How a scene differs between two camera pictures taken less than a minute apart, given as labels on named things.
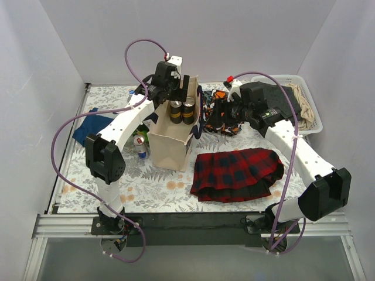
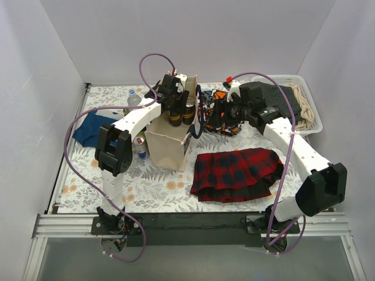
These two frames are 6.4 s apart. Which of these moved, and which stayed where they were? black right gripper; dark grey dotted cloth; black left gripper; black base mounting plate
Moved: black left gripper
Stayed: dark grey dotted cloth; black base mounting plate; black right gripper
